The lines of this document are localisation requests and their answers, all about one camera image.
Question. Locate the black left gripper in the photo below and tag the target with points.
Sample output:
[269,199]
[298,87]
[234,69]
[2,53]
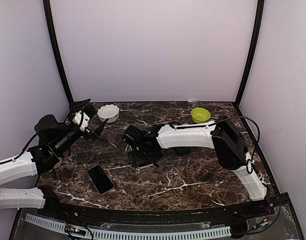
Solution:
[95,135]

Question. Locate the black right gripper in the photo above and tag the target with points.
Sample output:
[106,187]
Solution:
[134,159]

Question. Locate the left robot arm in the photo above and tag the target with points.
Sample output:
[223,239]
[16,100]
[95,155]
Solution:
[55,138]

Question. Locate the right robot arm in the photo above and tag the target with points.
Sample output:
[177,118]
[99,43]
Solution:
[220,135]

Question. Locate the white scalloped bowl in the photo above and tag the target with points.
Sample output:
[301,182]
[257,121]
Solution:
[109,112]

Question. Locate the green bowl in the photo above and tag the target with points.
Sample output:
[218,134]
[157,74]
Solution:
[200,115]

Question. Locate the small circuit board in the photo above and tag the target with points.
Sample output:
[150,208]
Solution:
[72,230]

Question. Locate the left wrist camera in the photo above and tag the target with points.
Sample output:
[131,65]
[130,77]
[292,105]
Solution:
[82,117]

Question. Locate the black front rail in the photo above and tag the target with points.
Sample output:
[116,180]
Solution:
[232,214]

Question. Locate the white slotted cable duct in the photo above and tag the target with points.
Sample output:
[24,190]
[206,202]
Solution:
[93,233]

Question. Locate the left black frame post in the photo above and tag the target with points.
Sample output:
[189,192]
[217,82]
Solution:
[56,50]

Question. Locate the black frame post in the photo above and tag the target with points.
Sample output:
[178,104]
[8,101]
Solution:
[56,50]
[251,52]

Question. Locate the right black frame post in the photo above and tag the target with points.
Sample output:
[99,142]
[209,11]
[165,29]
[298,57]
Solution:
[251,52]

